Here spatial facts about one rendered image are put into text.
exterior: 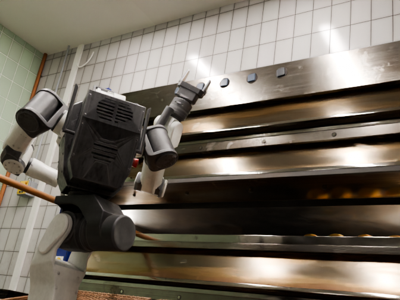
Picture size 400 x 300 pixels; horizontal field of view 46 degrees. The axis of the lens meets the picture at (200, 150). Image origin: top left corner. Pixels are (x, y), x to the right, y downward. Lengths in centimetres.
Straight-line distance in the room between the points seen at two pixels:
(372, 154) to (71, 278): 133
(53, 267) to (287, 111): 138
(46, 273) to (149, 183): 55
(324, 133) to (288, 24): 72
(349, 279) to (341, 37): 118
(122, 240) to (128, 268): 109
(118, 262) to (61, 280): 108
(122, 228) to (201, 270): 90
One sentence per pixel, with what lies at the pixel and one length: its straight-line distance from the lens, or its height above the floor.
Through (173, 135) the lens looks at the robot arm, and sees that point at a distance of 196.
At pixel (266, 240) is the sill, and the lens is 221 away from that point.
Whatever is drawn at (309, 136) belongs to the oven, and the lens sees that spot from 230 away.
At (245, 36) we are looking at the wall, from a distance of 280.
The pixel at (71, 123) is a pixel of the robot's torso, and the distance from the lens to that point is 166.
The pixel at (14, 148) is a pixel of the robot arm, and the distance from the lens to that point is 186.
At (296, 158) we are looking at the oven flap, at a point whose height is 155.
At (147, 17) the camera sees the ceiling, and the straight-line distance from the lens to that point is 326.
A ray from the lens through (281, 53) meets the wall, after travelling 262.
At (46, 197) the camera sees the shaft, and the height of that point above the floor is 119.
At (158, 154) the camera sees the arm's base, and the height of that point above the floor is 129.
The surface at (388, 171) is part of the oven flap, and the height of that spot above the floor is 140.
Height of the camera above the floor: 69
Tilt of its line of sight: 22 degrees up
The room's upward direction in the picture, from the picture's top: 9 degrees clockwise
